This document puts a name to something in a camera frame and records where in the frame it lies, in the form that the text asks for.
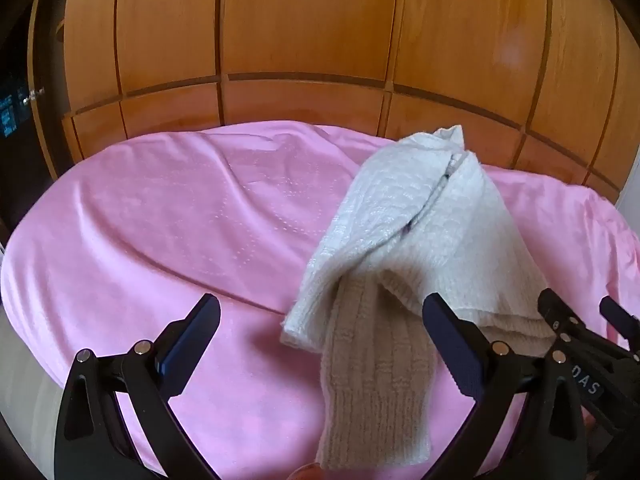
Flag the wooden wardrobe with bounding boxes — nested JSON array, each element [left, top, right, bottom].
[[27, 0, 640, 203]]

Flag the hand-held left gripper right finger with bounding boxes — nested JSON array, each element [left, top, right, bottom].
[[421, 293, 589, 480]]

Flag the cream knit sweater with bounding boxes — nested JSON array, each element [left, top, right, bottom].
[[280, 124, 556, 472]]

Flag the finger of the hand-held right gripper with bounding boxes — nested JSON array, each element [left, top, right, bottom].
[[599, 295, 640, 352], [538, 288, 587, 357]]

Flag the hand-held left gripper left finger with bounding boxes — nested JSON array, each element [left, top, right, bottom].
[[52, 293, 222, 480]]

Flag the pink blanket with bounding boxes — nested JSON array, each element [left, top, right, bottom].
[[0, 120, 640, 480]]

